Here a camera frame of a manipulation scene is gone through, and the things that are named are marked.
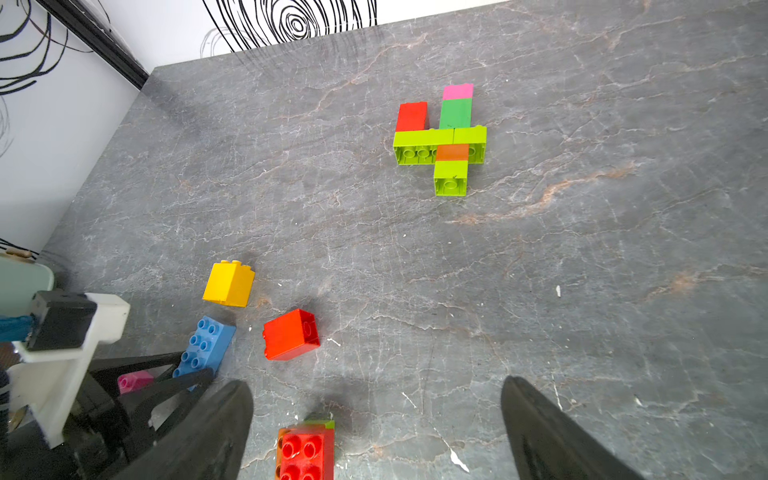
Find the blue lego brick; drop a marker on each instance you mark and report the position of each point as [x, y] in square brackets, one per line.
[206, 347]

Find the mint green toaster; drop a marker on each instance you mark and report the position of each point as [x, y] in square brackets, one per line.
[20, 280]

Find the lime green long lego brick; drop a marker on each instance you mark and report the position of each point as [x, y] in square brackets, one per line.
[420, 147]

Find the magenta lego brick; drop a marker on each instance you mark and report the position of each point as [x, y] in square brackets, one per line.
[134, 381]
[458, 92]

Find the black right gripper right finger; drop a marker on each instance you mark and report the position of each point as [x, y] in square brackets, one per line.
[547, 444]

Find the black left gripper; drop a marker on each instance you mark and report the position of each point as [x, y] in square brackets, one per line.
[100, 438]

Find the yellow lego brick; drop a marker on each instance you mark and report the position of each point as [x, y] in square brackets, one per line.
[229, 284]

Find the small red lego brick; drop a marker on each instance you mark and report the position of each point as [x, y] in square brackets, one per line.
[290, 335]

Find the black corner frame post left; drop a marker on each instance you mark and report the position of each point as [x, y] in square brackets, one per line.
[83, 20]

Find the red lego brick front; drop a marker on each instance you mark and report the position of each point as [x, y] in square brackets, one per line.
[305, 453]

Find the small lime lego brick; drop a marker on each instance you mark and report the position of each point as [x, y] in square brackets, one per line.
[325, 423]

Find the lime square lego brick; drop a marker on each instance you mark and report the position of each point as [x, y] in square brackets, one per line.
[450, 178]

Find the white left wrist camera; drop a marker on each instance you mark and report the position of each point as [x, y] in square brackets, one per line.
[66, 330]

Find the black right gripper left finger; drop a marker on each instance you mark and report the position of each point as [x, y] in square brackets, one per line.
[208, 444]

